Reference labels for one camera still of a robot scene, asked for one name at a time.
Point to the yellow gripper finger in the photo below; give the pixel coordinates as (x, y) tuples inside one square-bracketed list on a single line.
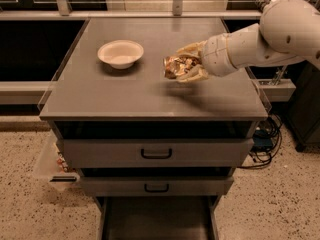
[(197, 73), (193, 49)]

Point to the grey drawer cabinet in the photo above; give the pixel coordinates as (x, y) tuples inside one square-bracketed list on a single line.
[(92, 100)]

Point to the top grey drawer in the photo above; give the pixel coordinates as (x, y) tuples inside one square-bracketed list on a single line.
[(163, 153)]

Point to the middle grey drawer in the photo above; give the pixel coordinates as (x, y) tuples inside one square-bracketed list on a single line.
[(155, 186)]

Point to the bottom grey open drawer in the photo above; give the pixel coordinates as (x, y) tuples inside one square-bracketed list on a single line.
[(157, 218)]

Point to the white paper bowl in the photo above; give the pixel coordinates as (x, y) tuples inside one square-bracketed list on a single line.
[(120, 54)]

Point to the diagonal metal rod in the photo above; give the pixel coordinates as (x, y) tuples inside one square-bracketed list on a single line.
[(278, 76)]

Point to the dark cabinet at right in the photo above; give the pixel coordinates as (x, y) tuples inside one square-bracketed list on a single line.
[(304, 109)]

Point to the clear plastic side bin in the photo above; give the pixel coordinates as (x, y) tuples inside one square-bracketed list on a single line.
[(51, 168)]

